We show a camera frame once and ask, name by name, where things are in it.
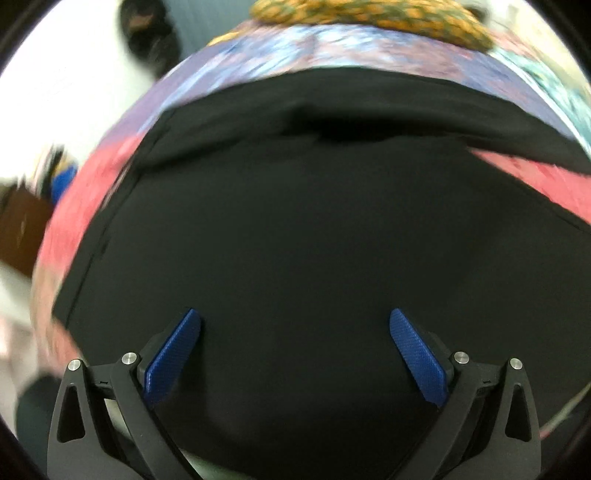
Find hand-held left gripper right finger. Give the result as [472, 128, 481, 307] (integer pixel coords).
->
[389, 308, 542, 480]

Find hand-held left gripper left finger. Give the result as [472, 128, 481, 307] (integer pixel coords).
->
[46, 308, 202, 480]

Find black pants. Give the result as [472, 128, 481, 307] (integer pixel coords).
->
[51, 69, 591, 480]

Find pink and purple printed bedsheet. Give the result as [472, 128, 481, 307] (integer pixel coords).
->
[30, 21, 591, 439]

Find brown cardboard box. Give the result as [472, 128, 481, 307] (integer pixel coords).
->
[0, 182, 56, 278]

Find blue object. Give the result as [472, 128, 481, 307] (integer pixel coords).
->
[48, 157, 79, 204]

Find teal patterned cloth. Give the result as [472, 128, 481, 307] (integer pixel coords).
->
[496, 46, 591, 139]

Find dark hanging bag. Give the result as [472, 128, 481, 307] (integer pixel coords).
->
[119, 0, 181, 77]

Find orange and green patterned pillow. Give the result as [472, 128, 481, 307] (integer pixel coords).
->
[249, 0, 495, 51]

